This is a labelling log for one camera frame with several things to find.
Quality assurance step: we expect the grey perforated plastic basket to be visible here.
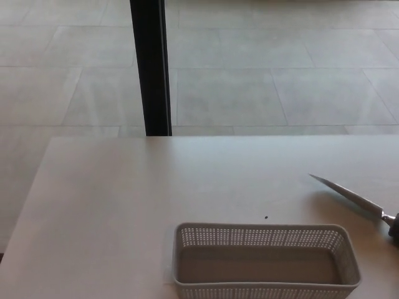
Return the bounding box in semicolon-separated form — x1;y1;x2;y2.
171;222;362;299

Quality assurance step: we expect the black vertical window post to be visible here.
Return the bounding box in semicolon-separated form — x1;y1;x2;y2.
129;0;173;137

